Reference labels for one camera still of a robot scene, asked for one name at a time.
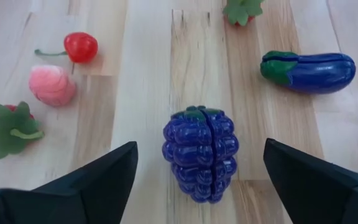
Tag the blue eggplant green cap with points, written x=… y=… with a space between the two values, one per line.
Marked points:
x=319 y=74

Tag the red cherry green stem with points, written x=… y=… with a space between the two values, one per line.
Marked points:
x=81 y=47

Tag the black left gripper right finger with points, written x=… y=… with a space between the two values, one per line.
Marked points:
x=315 y=193

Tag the purple grape bunch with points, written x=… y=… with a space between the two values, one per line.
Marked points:
x=194 y=155

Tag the red strawberry green leaves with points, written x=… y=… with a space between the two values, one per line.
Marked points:
x=241 y=11
x=5 y=133

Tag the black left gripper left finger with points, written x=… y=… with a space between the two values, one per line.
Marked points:
x=89 y=193

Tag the pink peach half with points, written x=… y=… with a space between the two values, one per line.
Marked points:
x=51 y=85

